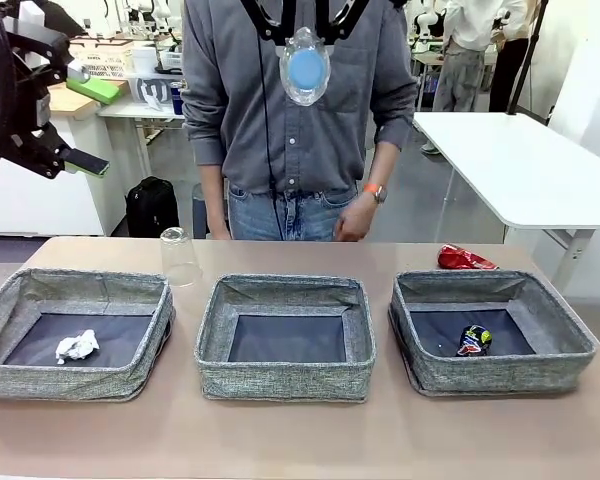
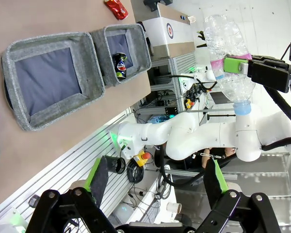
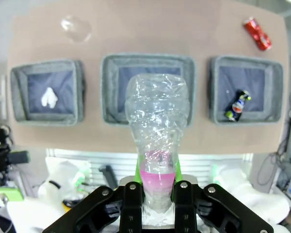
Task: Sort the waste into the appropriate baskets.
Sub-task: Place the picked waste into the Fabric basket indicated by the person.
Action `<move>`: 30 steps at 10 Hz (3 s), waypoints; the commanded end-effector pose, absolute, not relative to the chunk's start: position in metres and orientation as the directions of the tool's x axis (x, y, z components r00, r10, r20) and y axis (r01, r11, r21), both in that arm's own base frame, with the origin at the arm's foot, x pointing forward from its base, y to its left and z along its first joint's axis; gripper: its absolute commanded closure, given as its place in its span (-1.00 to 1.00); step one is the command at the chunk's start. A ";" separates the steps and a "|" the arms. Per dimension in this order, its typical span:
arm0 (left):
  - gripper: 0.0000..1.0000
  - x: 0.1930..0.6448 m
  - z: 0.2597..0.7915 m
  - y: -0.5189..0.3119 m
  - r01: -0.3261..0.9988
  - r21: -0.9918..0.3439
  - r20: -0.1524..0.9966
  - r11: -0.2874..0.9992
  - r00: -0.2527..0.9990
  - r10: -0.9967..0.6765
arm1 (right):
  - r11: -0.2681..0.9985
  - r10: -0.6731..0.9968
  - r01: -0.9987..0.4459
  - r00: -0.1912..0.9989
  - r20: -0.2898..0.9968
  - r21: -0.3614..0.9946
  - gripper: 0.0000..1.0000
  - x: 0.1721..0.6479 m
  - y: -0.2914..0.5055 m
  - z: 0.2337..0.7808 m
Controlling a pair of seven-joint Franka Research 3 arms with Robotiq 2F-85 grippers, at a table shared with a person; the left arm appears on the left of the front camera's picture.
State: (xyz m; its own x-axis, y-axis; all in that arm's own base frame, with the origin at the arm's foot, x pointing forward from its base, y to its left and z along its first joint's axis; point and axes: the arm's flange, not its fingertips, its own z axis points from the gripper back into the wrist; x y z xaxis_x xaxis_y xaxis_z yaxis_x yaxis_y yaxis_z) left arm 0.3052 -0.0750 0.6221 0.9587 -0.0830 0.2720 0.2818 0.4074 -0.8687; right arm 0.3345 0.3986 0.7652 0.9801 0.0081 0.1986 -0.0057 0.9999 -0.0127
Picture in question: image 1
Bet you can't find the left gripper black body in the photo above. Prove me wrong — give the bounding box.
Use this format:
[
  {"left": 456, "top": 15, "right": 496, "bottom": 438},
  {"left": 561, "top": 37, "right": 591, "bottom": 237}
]
[{"left": 3, "top": 53, "right": 52, "bottom": 135}]

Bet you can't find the clear bottle with blue cap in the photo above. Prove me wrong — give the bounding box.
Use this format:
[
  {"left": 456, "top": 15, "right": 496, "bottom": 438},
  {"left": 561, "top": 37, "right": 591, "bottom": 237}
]
[{"left": 278, "top": 25, "right": 331, "bottom": 109}]

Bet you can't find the clear plastic cup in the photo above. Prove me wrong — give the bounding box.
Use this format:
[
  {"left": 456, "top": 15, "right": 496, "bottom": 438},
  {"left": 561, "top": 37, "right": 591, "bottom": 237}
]
[{"left": 158, "top": 226, "right": 204, "bottom": 289}]

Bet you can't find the crushed drink can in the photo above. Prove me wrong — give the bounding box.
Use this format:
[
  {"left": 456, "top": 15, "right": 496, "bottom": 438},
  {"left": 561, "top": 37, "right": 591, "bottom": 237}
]
[{"left": 454, "top": 323, "right": 495, "bottom": 357}]

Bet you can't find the person's right forearm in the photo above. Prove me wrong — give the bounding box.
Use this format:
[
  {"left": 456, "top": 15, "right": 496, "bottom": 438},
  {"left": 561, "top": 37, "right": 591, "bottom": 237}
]
[{"left": 187, "top": 119, "right": 231, "bottom": 224}]

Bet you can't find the person's left forearm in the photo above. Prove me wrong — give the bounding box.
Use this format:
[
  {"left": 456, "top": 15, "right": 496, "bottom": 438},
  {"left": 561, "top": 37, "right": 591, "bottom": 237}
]
[{"left": 362, "top": 119, "right": 416, "bottom": 194}]

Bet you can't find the person's left hand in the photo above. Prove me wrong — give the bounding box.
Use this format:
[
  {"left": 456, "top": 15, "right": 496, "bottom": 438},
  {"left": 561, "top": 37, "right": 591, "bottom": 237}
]
[{"left": 332, "top": 191, "right": 382, "bottom": 244}]

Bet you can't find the wooden workbench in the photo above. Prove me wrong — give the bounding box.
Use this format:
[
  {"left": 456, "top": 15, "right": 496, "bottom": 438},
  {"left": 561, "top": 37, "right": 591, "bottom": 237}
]
[{"left": 47, "top": 79, "right": 131, "bottom": 120}]

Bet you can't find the white printed plastic crate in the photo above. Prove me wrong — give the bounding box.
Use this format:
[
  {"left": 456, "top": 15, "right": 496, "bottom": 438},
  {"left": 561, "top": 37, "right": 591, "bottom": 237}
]
[{"left": 72, "top": 37, "right": 135, "bottom": 79}]

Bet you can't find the small white desk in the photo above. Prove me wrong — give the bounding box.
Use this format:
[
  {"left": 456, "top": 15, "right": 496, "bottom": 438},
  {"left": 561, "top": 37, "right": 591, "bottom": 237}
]
[{"left": 97, "top": 102, "right": 189, "bottom": 179}]

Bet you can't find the person in grey shirt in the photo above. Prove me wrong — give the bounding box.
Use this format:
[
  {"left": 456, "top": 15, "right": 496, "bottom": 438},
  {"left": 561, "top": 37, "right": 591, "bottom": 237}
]
[{"left": 179, "top": 0, "right": 419, "bottom": 242}]

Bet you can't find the white plastic bucket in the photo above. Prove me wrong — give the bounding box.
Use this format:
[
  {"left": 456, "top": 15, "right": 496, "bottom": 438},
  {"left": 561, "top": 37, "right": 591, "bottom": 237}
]
[{"left": 131, "top": 45, "right": 160, "bottom": 76}]

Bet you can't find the black backpack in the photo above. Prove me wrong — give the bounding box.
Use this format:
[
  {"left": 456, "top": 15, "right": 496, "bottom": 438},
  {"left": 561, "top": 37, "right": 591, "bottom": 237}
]
[{"left": 125, "top": 175, "right": 180, "bottom": 239}]

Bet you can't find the clear storage box with logo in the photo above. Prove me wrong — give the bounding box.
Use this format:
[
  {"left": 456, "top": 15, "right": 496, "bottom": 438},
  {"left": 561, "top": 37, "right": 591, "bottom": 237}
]
[{"left": 129, "top": 74, "right": 186, "bottom": 106}]

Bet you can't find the grey plastic stool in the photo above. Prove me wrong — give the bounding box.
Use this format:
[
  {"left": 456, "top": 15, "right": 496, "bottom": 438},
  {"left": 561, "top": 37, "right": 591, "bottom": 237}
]
[{"left": 192, "top": 182, "right": 212, "bottom": 239}]

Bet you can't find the person in black trousers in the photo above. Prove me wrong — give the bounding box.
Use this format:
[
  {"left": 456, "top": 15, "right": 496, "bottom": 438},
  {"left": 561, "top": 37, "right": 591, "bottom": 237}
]
[{"left": 488, "top": 0, "right": 531, "bottom": 114}]

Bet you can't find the black tripod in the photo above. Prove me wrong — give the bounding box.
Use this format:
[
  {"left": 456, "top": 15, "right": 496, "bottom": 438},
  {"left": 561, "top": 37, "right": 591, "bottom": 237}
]
[{"left": 507, "top": 0, "right": 551, "bottom": 116}]

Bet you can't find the crumpled white paper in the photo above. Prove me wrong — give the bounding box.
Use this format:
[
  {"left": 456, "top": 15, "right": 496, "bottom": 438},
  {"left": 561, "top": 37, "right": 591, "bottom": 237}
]
[{"left": 54, "top": 328, "right": 102, "bottom": 365}]

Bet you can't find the grey fabric basket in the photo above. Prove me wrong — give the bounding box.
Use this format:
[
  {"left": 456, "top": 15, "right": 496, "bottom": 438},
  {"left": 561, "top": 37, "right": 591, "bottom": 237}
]
[
  {"left": 0, "top": 268, "right": 177, "bottom": 403},
  {"left": 194, "top": 273, "right": 378, "bottom": 404},
  {"left": 388, "top": 269, "right": 598, "bottom": 398}
]

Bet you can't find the red snack wrapper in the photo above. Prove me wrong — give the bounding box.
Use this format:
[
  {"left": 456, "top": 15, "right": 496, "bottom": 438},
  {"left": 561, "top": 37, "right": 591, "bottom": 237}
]
[{"left": 437, "top": 243, "right": 500, "bottom": 271}]

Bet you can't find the thin black cord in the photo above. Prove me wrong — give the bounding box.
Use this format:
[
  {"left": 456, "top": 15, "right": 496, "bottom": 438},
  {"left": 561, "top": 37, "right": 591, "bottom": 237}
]
[{"left": 256, "top": 29, "right": 285, "bottom": 241}]

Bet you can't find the orange strap wristwatch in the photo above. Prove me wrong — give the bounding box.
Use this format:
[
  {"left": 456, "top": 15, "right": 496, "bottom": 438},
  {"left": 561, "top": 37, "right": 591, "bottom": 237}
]
[{"left": 362, "top": 182, "right": 389, "bottom": 205}]

